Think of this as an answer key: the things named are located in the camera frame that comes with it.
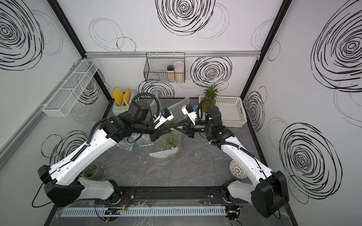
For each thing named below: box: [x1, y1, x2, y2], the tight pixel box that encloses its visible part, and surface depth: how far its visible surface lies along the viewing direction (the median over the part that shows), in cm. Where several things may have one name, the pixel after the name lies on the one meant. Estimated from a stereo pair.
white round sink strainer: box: [229, 159, 248, 180], surface depth 82 cm
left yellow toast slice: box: [113, 87, 124, 107], surface depth 98 cm
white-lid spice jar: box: [173, 60, 185, 83], surface depth 86 cm
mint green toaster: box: [112, 92, 132, 116], surface depth 95 cm
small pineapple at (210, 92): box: [201, 83, 219, 112], surface depth 99 cm
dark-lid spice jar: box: [166, 64, 175, 83], surface depth 87 cm
